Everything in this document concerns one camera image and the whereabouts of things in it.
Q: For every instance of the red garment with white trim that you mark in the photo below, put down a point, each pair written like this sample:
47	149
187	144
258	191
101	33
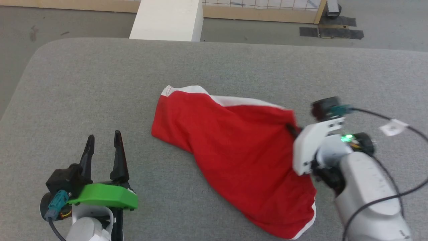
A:
240	147

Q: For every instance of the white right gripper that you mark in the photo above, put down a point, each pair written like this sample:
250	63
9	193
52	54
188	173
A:
312	147

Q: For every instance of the white rectangular pillar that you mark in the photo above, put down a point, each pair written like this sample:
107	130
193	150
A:
167	20

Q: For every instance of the black floor mat patches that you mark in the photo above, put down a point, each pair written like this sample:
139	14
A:
334	30

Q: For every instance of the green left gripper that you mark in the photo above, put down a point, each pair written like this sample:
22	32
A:
103	196

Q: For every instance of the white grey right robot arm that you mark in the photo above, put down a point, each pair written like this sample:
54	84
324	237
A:
364	187

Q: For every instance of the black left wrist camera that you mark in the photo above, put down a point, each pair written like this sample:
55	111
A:
65	180

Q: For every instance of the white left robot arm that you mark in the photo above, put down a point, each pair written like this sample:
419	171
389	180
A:
88	224

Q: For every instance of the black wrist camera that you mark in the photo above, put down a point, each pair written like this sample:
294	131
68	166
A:
65	180
326	107

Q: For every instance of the black grey device on floor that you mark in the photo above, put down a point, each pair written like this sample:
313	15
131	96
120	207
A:
333	8

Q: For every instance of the wooden baseboard beam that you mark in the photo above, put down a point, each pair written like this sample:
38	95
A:
67	5

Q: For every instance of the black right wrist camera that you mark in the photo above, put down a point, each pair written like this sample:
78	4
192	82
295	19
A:
326	107

